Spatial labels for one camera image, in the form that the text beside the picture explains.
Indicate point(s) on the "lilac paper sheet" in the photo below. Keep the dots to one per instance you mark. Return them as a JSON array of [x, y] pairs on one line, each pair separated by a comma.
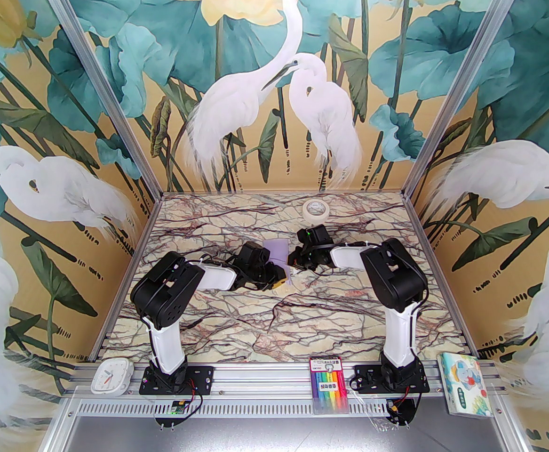
[[276, 250]]

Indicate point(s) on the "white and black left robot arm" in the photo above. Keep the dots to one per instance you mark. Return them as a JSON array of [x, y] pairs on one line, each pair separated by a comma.
[[166, 351]]

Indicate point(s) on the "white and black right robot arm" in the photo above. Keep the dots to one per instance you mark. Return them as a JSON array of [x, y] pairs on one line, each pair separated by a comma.
[[399, 342]]

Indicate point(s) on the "white square alarm clock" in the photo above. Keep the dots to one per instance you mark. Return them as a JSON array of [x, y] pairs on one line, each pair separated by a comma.
[[112, 377]]

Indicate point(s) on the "white masking tape roll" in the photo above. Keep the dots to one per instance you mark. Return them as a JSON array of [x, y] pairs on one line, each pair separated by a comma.
[[315, 217]]

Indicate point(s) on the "coloured marker pen pack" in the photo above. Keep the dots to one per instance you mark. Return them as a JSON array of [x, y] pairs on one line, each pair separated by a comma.
[[330, 386]]

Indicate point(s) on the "small green circuit board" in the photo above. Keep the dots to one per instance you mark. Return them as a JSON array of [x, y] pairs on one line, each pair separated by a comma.
[[178, 407]]

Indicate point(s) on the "yellow power connector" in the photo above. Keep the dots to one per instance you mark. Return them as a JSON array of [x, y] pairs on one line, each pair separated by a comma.
[[396, 409]]

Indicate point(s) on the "cartoon printed tissue pack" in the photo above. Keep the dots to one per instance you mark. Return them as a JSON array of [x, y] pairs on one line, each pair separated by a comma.
[[465, 386]]

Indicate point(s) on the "aluminium frame rail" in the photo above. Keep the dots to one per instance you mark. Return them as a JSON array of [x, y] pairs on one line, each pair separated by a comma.
[[265, 377]]

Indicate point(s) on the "aluminium table side rail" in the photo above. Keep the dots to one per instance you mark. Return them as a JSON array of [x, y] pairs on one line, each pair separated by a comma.
[[420, 233], [145, 233]]

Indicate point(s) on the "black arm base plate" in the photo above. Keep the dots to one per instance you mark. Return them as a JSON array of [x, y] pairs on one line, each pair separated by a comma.
[[203, 375], [363, 377]]

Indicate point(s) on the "black mounting bracket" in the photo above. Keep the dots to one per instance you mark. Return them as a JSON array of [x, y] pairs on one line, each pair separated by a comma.
[[406, 419]]

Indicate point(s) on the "aluminium frame post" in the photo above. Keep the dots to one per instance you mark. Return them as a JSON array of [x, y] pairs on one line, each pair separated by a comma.
[[461, 83], [105, 83]]

